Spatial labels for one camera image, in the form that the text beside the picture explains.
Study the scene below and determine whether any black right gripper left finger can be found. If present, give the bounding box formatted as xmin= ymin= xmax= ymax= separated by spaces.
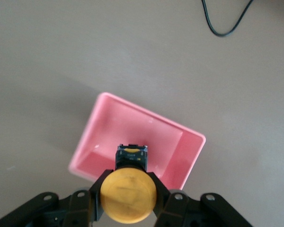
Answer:
xmin=0 ymin=168 xmax=117 ymax=227

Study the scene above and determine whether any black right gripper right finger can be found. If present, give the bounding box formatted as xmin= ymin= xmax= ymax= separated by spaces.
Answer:
xmin=145 ymin=171 xmax=254 ymax=227

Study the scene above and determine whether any yellow push button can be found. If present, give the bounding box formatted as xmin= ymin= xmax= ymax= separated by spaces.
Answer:
xmin=100 ymin=142 xmax=157 ymax=224

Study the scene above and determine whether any pink plastic bin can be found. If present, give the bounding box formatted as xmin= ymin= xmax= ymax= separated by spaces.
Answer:
xmin=68 ymin=92 xmax=207 ymax=191

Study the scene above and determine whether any thin black looped cable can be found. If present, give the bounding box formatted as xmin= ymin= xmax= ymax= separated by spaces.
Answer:
xmin=201 ymin=0 xmax=254 ymax=37

